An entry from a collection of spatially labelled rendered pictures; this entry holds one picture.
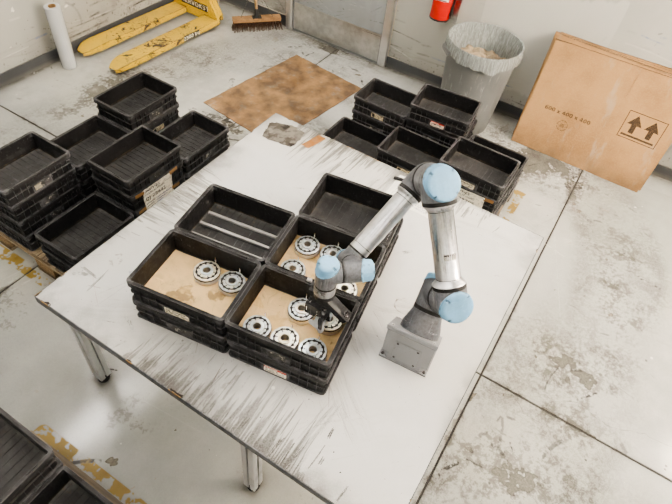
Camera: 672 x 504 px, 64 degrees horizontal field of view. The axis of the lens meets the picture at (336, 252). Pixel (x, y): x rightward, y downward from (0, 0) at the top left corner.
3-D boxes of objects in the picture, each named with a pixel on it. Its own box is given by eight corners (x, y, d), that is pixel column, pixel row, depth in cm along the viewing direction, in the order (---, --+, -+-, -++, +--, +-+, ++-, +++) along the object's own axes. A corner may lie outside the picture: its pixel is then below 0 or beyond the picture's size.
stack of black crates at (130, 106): (153, 129, 376) (141, 70, 343) (186, 146, 368) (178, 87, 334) (108, 158, 352) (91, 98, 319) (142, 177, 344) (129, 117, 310)
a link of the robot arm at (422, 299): (437, 307, 208) (451, 275, 207) (451, 319, 195) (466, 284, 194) (410, 297, 205) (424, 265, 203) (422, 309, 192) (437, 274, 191)
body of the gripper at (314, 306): (314, 298, 196) (317, 277, 187) (335, 309, 194) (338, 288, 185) (303, 313, 192) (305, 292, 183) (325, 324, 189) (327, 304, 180)
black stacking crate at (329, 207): (403, 220, 245) (408, 201, 237) (382, 265, 226) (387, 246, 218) (323, 191, 252) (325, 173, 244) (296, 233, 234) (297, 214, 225)
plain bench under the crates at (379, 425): (498, 319, 315) (544, 237, 262) (360, 587, 219) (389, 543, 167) (274, 202, 361) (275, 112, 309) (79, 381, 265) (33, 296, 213)
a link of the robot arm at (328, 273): (344, 270, 170) (317, 272, 169) (341, 291, 179) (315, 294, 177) (340, 252, 175) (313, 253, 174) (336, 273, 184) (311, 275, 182)
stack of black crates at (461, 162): (497, 216, 352) (522, 161, 318) (480, 243, 334) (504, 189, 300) (441, 190, 363) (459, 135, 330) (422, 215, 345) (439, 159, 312)
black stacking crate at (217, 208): (295, 233, 233) (296, 214, 225) (263, 281, 214) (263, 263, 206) (214, 203, 241) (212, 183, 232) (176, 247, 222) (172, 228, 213)
